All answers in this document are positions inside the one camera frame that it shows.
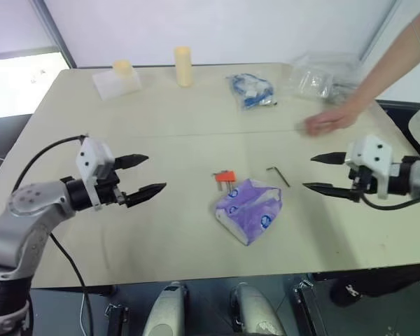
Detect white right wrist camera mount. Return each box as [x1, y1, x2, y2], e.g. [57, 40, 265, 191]
[344, 134, 395, 200]

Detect small clear plastic bag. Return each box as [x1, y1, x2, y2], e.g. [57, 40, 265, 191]
[288, 68, 333, 101]

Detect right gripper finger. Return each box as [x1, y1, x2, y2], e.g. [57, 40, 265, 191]
[310, 151, 347, 165]
[302, 182, 361, 204]

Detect person's black trousers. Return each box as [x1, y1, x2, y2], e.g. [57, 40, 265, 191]
[330, 262, 420, 309]

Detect translucent plastic box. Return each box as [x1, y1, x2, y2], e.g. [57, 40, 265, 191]
[92, 68, 142, 102]

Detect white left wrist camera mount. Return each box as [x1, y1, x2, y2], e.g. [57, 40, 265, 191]
[76, 136, 116, 211]

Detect metal allen key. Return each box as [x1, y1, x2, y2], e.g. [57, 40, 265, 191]
[265, 166, 291, 187]

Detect bag of blue cables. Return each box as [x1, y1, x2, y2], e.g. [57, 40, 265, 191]
[225, 72, 279, 112]

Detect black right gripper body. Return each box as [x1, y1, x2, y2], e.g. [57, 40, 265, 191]
[348, 166, 379, 204]

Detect pale grey wall post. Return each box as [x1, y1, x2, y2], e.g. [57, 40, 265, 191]
[358, 0, 412, 61]

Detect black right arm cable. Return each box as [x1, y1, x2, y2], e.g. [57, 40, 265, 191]
[360, 190, 420, 211]

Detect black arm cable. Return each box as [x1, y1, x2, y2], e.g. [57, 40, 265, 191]
[360, 190, 420, 211]
[13, 134, 90, 193]

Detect short cream cylinder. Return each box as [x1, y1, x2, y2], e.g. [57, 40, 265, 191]
[112, 59, 134, 83]

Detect thin black hanging cable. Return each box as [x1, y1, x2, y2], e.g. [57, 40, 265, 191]
[48, 233, 94, 336]

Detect dark grey window post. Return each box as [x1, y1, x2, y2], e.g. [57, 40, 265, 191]
[29, 0, 78, 69]

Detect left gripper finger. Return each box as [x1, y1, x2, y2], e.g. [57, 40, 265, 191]
[113, 153, 150, 172]
[125, 182, 167, 208]

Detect person's right hand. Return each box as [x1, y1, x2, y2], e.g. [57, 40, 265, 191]
[304, 102, 363, 136]

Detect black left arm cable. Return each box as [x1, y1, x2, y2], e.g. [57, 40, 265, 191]
[13, 134, 90, 193]

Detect tall cream cylinder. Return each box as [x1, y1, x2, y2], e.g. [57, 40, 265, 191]
[174, 45, 194, 88]

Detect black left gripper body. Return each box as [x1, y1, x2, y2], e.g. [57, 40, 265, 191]
[96, 164, 129, 209]

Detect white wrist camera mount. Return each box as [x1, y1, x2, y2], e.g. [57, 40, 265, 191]
[344, 134, 395, 200]
[76, 136, 116, 211]

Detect purple tissue pack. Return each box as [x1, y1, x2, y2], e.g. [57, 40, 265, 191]
[211, 177, 284, 246]

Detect large clear plastic bag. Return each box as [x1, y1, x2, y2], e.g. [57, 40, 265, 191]
[293, 51, 363, 105]

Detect black metal table leg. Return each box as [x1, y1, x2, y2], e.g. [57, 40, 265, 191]
[104, 303, 130, 336]
[293, 278, 323, 336]

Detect grey rounded shape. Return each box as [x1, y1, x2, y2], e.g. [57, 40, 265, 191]
[230, 281, 288, 336]
[141, 281, 190, 336]

